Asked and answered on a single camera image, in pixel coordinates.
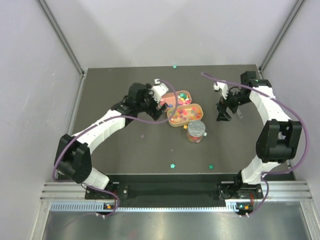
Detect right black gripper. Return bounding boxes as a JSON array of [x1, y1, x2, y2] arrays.
[[216, 86, 252, 122]]

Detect tan tray translucent star candies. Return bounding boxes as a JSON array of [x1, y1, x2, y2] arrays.
[[167, 103, 204, 127]]

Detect pink tray opaque star candies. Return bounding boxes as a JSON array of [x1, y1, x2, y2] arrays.
[[159, 90, 192, 108]]

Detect clear round jar lid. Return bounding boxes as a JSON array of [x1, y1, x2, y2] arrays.
[[187, 120, 206, 137]]

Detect clear plastic jar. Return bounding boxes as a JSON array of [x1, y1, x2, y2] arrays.
[[186, 132, 204, 144]]

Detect clear plastic scoop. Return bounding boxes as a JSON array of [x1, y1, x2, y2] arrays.
[[236, 107, 243, 119]]

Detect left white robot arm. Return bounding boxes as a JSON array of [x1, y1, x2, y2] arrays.
[[52, 79, 169, 199]]

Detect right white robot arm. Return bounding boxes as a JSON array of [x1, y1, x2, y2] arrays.
[[213, 71, 302, 198]]

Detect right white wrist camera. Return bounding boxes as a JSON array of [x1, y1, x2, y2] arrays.
[[213, 81, 229, 100]]

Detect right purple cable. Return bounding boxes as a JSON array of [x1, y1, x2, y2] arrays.
[[201, 72, 310, 217]]

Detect purple cable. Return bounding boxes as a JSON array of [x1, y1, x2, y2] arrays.
[[201, 72, 310, 217], [51, 79, 179, 218]]

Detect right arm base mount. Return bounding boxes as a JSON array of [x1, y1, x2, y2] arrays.
[[216, 182, 264, 200]]

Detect white slotted cable duct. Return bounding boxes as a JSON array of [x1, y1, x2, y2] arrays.
[[50, 201, 249, 213]]

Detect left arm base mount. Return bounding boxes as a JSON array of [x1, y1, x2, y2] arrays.
[[80, 182, 129, 200]]

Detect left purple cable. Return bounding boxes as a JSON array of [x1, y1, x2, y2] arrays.
[[51, 79, 179, 218]]

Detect right aluminium corner post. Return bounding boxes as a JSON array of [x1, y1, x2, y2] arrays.
[[257, 0, 307, 74]]

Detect aluminium corner post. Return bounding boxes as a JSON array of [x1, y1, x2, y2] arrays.
[[36, 0, 87, 76], [257, 0, 307, 74]]

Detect left aluminium corner post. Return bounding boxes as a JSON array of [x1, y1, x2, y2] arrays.
[[36, 0, 87, 76]]

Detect aluminium front frame rail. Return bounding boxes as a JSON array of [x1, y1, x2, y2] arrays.
[[40, 181, 312, 202]]

